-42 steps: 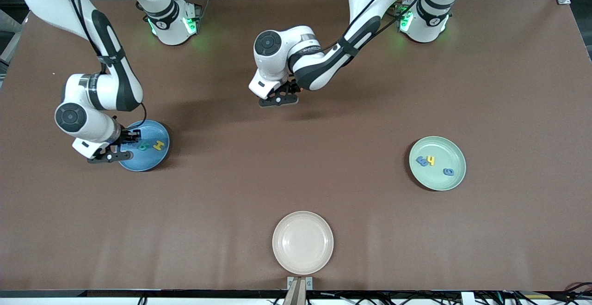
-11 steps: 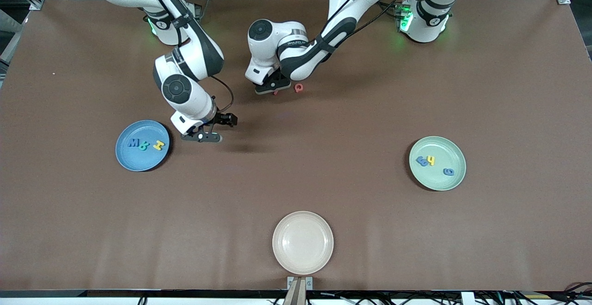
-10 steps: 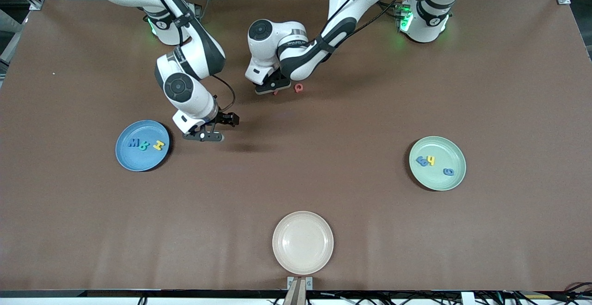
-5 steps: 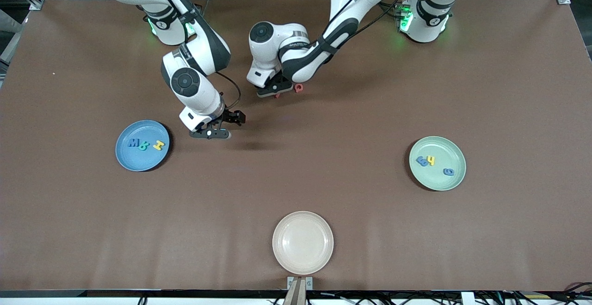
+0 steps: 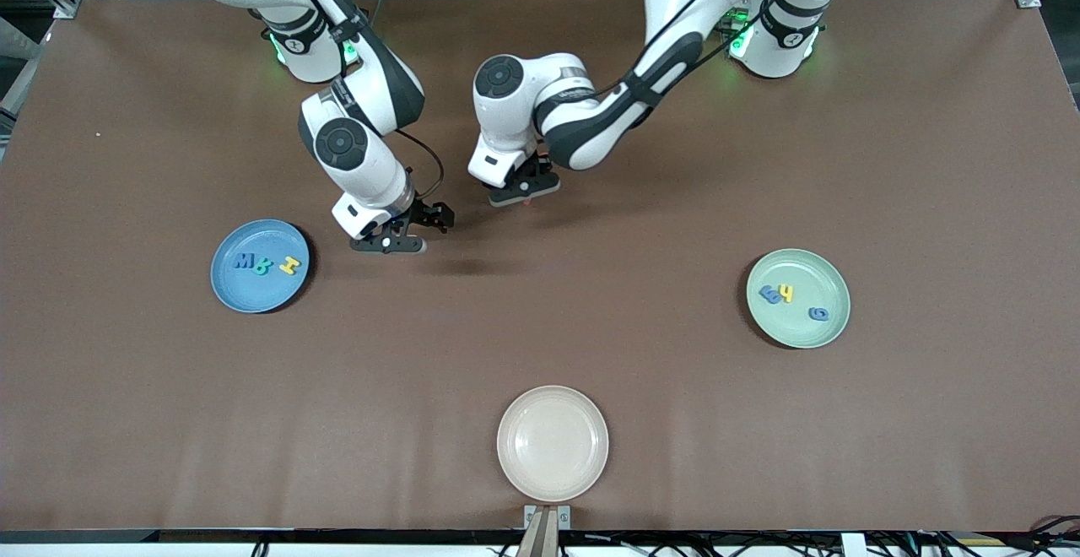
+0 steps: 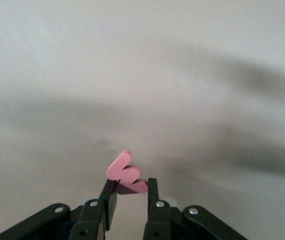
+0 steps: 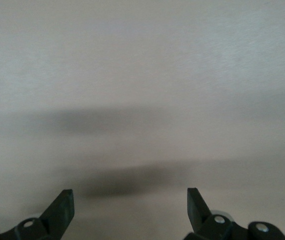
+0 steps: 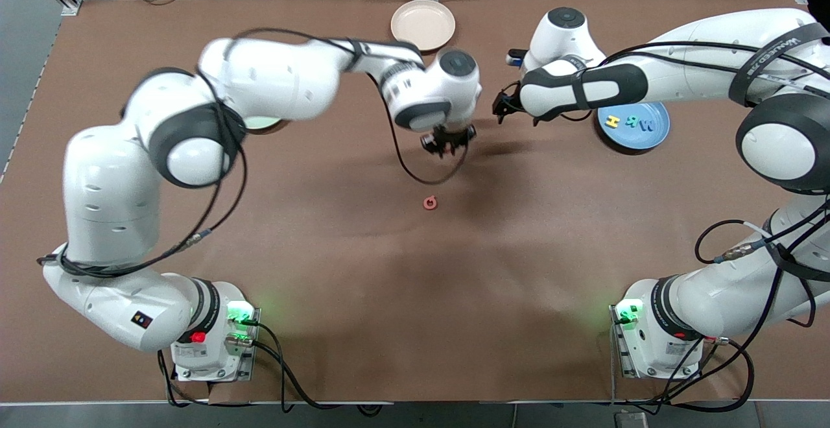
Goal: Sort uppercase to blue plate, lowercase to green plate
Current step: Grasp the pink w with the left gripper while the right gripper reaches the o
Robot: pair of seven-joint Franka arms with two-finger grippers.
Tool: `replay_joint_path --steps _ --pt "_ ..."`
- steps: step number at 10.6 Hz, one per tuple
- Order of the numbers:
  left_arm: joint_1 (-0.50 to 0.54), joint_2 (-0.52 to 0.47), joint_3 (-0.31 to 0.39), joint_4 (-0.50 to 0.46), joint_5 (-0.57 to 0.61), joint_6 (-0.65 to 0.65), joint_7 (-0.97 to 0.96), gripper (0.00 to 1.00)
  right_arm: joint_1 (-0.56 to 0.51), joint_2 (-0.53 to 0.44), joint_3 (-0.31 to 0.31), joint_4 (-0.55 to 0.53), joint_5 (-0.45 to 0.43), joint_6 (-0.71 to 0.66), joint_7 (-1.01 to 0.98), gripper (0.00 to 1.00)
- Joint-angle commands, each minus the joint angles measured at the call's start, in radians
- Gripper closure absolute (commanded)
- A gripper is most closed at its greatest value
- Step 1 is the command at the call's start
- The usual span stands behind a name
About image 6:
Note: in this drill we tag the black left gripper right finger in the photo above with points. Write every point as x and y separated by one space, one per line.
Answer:
157 220

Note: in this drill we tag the pinkish red letter m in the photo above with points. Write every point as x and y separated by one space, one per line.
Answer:
122 170

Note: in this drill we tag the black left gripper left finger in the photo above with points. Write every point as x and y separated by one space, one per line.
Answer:
92 217

